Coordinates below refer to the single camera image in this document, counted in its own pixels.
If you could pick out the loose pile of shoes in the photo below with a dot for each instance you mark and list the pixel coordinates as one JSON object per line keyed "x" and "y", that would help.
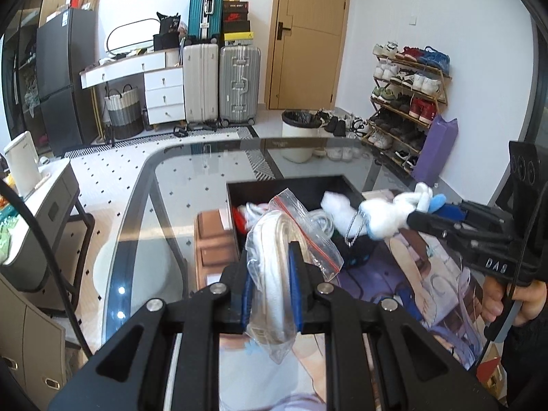
{"x": 342, "y": 126}

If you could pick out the silver suitcase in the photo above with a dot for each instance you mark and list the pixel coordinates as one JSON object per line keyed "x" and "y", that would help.
{"x": 239, "y": 85}

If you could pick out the white trash bin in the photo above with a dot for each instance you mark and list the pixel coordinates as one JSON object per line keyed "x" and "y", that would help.
{"x": 299, "y": 143}

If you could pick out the white light switch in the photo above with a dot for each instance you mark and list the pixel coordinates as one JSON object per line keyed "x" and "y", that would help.
{"x": 413, "y": 21}

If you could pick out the person's right forearm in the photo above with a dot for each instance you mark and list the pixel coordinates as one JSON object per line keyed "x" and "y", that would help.
{"x": 526, "y": 364}

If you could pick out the wooden shoe rack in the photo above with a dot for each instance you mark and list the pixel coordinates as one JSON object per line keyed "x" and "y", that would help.
{"x": 443, "y": 90}

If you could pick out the white countertop appliance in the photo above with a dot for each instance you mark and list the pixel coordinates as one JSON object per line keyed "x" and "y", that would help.
{"x": 21, "y": 162}

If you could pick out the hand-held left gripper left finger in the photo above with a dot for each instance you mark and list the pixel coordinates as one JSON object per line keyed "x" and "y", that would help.
{"x": 246, "y": 304}

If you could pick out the stack of shoe boxes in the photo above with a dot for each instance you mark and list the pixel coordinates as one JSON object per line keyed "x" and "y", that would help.
{"x": 236, "y": 19}

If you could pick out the wooden door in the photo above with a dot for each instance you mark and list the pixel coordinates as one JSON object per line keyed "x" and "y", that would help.
{"x": 308, "y": 51}

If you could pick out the purple yoga mat bag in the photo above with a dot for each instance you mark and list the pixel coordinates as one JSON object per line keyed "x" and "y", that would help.
{"x": 436, "y": 150}

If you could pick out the black refrigerator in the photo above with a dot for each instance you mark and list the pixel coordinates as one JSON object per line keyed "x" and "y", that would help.
{"x": 64, "y": 81}

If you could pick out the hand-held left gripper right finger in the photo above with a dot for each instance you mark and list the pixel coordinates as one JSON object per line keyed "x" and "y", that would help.
{"x": 295, "y": 284}

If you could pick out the grey side table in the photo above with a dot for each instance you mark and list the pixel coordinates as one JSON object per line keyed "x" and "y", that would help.
{"x": 47, "y": 209}

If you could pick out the bag with red round item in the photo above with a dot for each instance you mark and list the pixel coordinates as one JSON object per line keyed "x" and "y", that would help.
{"x": 240, "y": 219}

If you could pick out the woven laundry basket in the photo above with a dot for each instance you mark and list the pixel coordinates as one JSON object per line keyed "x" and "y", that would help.
{"x": 124, "y": 117}

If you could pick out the dark open wardrobe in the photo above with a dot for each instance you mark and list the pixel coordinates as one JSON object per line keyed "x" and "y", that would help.
{"x": 21, "y": 77}

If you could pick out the oval mirror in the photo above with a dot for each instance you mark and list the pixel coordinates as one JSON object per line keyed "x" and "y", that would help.
{"x": 132, "y": 36}

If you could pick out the black storage box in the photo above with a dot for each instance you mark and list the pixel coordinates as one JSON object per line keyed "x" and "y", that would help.
{"x": 274, "y": 186}

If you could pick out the teal suitcase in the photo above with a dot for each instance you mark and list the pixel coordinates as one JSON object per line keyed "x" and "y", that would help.
{"x": 199, "y": 13}

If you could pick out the beige ribbed container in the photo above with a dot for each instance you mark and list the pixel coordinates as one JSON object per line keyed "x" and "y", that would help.
{"x": 173, "y": 58}

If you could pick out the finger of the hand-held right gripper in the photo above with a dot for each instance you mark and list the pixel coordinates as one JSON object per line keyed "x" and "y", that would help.
{"x": 448, "y": 210}
{"x": 436, "y": 224}

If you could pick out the pile of colourful packets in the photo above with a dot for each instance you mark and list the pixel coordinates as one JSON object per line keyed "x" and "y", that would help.
{"x": 6, "y": 227}

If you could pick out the black bag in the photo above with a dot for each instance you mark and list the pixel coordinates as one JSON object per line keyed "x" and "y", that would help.
{"x": 167, "y": 36}

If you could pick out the person's right hand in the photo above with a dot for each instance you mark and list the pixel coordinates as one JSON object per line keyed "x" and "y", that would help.
{"x": 492, "y": 299}

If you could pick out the blue white plush toy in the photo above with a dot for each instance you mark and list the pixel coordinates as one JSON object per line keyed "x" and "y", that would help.
{"x": 381, "y": 220}

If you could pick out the white suitcase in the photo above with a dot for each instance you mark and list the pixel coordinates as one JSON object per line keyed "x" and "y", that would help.
{"x": 200, "y": 85}

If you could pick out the white vanity desk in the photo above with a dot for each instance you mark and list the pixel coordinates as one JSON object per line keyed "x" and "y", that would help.
{"x": 162, "y": 94}

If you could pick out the grey drawer cabinet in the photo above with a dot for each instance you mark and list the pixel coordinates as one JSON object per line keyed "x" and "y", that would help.
{"x": 25, "y": 351}

